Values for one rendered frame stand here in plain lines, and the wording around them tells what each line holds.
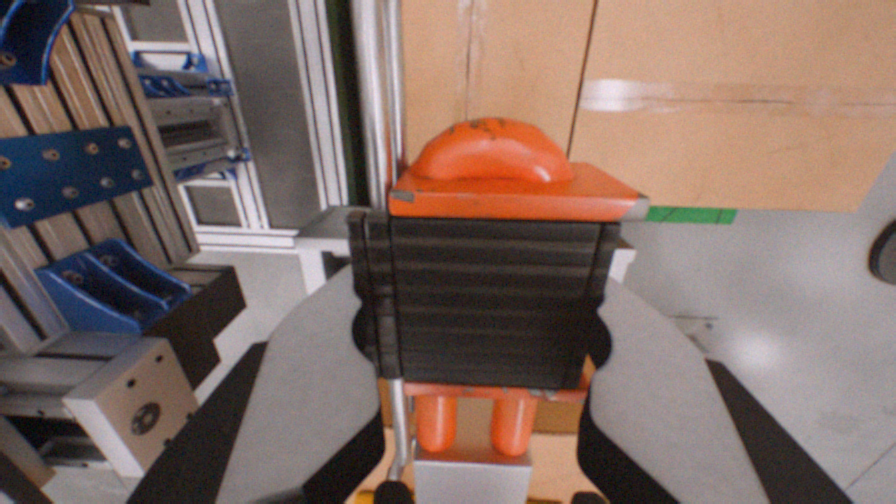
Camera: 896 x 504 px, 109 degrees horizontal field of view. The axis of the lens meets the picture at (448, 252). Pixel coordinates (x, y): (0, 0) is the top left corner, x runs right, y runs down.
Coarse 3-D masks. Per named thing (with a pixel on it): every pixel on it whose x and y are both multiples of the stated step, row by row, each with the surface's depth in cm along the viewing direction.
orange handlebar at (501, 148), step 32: (448, 128) 10; (480, 128) 10; (512, 128) 10; (416, 160) 11; (448, 160) 10; (480, 160) 10; (512, 160) 10; (544, 160) 10; (416, 416) 16; (448, 416) 16; (512, 416) 15; (512, 448) 16
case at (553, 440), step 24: (384, 384) 44; (384, 408) 41; (552, 408) 41; (576, 408) 41; (552, 432) 38; (576, 432) 38; (384, 456) 41; (552, 456) 39; (408, 480) 43; (552, 480) 42; (576, 480) 41
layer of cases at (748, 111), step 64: (448, 0) 52; (512, 0) 51; (576, 0) 51; (640, 0) 51; (704, 0) 50; (768, 0) 50; (832, 0) 50; (448, 64) 56; (512, 64) 55; (576, 64) 55; (640, 64) 55; (704, 64) 54; (768, 64) 54; (832, 64) 54; (576, 128) 60; (640, 128) 59; (704, 128) 59; (768, 128) 58; (832, 128) 58; (704, 192) 64; (768, 192) 64; (832, 192) 63
